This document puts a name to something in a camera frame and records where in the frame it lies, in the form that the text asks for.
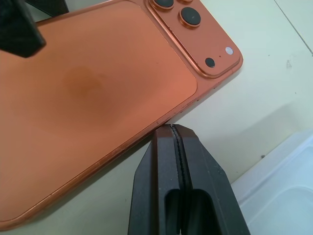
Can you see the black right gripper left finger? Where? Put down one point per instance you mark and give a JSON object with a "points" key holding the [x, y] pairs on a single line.
{"points": [[154, 171]]}

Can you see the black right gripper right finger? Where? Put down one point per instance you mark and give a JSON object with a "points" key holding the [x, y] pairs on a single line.
{"points": [[205, 169]]}

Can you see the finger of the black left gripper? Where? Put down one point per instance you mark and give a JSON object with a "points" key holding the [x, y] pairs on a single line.
{"points": [[17, 27], [51, 6]]}

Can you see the orange smartphone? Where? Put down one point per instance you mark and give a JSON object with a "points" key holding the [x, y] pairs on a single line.
{"points": [[102, 80]]}

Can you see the clear plastic container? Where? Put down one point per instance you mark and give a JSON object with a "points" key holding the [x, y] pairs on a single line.
{"points": [[276, 191]]}

